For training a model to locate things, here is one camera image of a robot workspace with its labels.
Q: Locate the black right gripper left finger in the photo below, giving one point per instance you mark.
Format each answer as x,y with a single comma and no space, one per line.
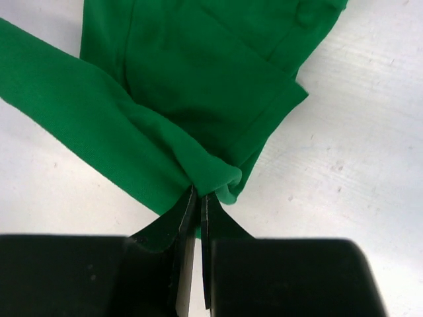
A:
146,274

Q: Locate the green t shirt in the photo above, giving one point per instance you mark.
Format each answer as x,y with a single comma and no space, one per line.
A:
167,95

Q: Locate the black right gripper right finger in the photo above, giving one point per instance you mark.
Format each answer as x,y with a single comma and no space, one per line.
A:
248,276

